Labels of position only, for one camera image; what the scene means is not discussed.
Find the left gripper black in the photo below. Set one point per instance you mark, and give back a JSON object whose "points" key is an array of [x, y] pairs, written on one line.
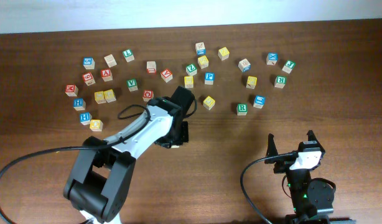
{"points": [[177, 137]]}

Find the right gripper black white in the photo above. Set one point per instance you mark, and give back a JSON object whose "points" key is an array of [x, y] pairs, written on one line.
{"points": [[288, 165]]}

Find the green R letter block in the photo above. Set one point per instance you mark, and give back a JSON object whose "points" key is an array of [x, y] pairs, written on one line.
{"points": [[241, 109]]}

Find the blue P letter block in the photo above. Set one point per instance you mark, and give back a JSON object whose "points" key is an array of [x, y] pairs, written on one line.
{"points": [[209, 78]]}

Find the green V letter block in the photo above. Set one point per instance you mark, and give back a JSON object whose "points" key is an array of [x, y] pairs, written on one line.
{"points": [[132, 84]]}

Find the yellow C letter block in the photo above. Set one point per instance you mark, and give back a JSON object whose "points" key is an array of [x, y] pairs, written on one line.
{"points": [[109, 96]]}

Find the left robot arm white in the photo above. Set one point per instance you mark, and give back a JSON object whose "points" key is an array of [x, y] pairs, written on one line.
{"points": [[101, 175]]}

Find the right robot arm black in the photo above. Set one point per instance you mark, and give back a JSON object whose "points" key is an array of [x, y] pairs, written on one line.
{"points": [[312, 199]]}

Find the yellow umbrella picture block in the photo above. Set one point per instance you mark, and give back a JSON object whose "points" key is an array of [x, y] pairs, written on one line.
{"points": [[208, 102]]}

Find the red O letter block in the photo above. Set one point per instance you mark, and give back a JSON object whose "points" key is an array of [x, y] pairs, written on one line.
{"points": [[147, 95]]}

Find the blue L letter block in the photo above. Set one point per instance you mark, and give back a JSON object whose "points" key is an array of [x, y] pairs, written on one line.
{"points": [[259, 101]]}

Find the yellow block near P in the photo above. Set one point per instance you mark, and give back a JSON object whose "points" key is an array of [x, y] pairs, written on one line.
{"points": [[188, 81]]}

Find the red A tilted block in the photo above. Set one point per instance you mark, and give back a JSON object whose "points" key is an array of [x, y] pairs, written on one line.
{"points": [[166, 75]]}

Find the green Z letter block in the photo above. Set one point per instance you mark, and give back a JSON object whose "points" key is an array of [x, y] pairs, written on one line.
{"points": [[191, 70]]}

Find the red side plain block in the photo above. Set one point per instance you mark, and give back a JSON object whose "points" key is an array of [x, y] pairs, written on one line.
{"points": [[151, 66]]}

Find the yellow pencil picture block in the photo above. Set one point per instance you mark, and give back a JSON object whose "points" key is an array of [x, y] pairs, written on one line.
{"points": [[251, 82]]}

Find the yellow block beside Z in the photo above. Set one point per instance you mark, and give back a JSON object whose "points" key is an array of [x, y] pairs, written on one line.
{"points": [[203, 62]]}

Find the green J letter block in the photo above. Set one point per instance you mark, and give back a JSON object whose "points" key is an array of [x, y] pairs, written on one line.
{"points": [[288, 66]]}

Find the yellow block bottom left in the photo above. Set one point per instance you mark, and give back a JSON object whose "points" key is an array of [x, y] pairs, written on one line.
{"points": [[96, 125]]}

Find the yellow block left pair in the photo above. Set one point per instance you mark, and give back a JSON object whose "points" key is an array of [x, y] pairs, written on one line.
{"points": [[100, 97]]}

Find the blue side far block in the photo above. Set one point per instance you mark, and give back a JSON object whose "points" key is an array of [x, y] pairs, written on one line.
{"points": [[200, 48]]}

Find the blue X letter block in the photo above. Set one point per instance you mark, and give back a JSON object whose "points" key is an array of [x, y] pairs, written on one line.
{"points": [[272, 58]]}

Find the blue D side block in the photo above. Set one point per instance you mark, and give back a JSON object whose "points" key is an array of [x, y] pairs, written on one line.
{"points": [[244, 65]]}

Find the yellow top far block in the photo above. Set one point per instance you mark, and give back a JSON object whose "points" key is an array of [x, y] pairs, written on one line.
{"points": [[223, 53]]}

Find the green L letter block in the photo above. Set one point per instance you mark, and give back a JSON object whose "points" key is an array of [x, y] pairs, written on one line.
{"points": [[128, 55]]}

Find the blue H lower block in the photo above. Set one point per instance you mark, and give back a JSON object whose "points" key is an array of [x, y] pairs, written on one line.
{"points": [[85, 118]]}

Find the blue h block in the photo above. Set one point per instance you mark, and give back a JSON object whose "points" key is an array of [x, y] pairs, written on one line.
{"points": [[85, 118], [79, 104]]}

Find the red A upright block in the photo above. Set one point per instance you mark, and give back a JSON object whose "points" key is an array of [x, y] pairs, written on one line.
{"points": [[106, 75]]}

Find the plain wooden top block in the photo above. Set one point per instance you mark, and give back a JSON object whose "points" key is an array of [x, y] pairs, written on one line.
{"points": [[110, 60]]}

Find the blue H upper block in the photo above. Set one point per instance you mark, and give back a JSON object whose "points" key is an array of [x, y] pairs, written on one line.
{"points": [[79, 104]]}

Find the red 6 number block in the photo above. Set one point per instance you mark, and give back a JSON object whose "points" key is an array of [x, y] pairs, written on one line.
{"points": [[88, 78]]}

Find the blue S letter block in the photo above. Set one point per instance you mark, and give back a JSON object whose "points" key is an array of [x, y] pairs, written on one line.
{"points": [[88, 63]]}

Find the red M letter block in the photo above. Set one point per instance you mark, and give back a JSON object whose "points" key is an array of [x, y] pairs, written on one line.
{"points": [[71, 90]]}

